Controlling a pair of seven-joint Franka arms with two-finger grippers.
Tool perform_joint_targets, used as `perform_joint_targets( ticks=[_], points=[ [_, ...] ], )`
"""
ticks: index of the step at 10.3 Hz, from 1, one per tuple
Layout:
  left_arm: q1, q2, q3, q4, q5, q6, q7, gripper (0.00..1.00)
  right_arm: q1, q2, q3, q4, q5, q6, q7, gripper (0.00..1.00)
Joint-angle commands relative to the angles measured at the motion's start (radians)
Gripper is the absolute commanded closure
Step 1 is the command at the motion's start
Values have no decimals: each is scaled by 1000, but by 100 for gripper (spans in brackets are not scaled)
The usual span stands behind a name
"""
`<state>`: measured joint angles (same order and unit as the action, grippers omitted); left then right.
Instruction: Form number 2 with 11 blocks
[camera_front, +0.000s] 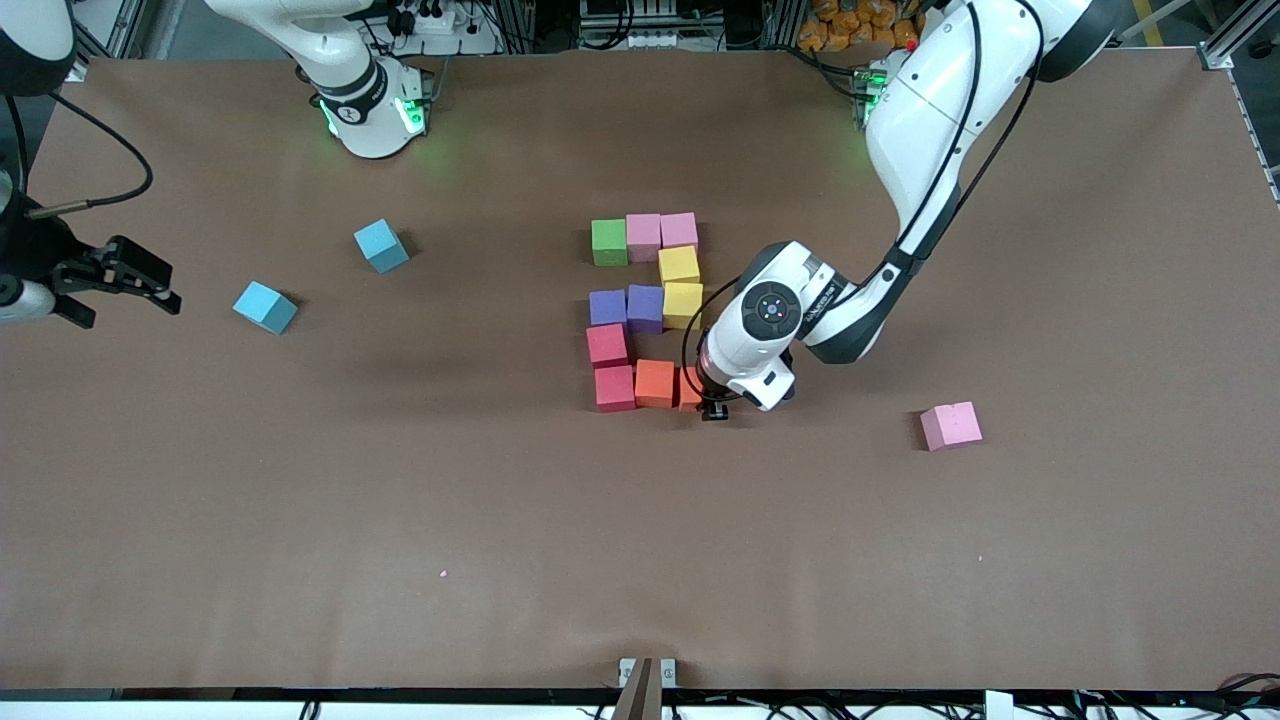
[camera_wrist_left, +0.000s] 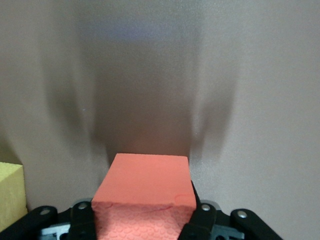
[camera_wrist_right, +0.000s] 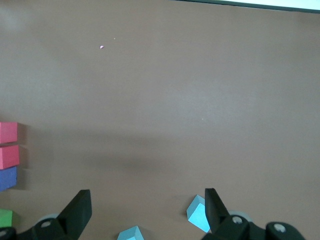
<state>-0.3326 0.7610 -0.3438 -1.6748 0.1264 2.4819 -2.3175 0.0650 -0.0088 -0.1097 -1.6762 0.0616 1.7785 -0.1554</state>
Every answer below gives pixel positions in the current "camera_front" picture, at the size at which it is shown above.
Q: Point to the brown strip under bracket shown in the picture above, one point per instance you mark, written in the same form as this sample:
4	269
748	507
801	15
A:
640	695

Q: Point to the purple foam cube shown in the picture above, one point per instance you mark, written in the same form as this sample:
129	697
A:
646	308
607	307

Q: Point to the green foam cube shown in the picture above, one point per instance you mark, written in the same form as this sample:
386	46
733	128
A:
609	243

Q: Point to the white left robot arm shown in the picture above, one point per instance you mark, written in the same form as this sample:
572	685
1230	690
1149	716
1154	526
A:
920	110

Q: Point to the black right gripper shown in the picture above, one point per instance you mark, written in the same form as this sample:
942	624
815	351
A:
45	252

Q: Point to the metal table edge bracket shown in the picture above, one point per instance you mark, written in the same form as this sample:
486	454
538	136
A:
626	672

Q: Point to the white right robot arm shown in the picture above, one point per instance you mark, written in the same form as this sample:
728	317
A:
360	90

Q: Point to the aluminium frame post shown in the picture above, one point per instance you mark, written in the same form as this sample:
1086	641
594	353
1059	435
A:
520	20
785	20

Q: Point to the light blue foam cube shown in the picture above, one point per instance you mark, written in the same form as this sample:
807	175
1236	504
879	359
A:
265	306
381	245

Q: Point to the orange snack bag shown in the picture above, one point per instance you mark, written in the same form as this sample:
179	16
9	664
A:
855	25

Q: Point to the white electronics box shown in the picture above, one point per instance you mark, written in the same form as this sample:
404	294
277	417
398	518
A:
640	40

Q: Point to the pink foam cube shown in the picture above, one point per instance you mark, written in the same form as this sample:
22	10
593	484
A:
679	230
644	237
950	426

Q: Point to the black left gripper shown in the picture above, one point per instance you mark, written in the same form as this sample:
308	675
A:
714	409

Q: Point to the red foam cube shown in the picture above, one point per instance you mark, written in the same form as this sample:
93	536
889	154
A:
607	345
615	388

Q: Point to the white power strip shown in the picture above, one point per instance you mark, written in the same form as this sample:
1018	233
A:
430	20

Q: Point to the orange foam cube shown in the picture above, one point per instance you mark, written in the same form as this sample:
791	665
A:
655	384
688	390

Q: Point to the yellow foam cube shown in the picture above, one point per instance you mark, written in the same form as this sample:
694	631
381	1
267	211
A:
683	305
679	266

